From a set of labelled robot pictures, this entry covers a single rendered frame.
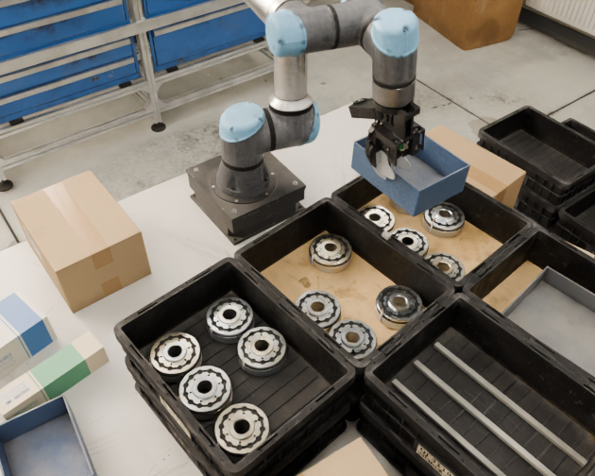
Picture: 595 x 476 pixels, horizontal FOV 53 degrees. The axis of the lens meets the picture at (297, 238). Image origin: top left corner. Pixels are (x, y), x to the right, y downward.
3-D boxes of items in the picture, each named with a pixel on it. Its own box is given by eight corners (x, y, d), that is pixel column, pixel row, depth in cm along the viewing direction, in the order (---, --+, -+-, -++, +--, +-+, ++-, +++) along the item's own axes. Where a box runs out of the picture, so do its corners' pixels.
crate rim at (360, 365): (230, 261, 133) (229, 253, 132) (327, 201, 147) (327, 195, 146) (359, 378, 113) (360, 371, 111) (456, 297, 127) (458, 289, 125)
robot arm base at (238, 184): (209, 171, 171) (206, 144, 163) (257, 159, 175) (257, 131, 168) (228, 205, 161) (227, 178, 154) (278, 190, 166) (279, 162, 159)
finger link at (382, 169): (388, 197, 120) (390, 163, 113) (369, 181, 123) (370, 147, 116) (400, 190, 121) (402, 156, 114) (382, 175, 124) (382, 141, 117)
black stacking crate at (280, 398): (123, 360, 126) (111, 329, 118) (233, 289, 140) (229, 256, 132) (237, 503, 106) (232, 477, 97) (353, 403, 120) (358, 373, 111)
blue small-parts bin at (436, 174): (349, 167, 132) (353, 141, 127) (399, 144, 139) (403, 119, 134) (413, 217, 121) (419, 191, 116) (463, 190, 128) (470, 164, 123)
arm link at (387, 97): (363, 76, 104) (399, 57, 106) (364, 96, 107) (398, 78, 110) (391, 95, 100) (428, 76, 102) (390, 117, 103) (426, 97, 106)
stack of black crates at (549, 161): (452, 216, 255) (476, 129, 223) (499, 189, 268) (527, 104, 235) (528, 273, 233) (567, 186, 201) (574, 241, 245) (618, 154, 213)
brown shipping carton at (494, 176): (511, 213, 175) (526, 171, 164) (466, 249, 165) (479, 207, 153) (431, 165, 191) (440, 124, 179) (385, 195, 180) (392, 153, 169)
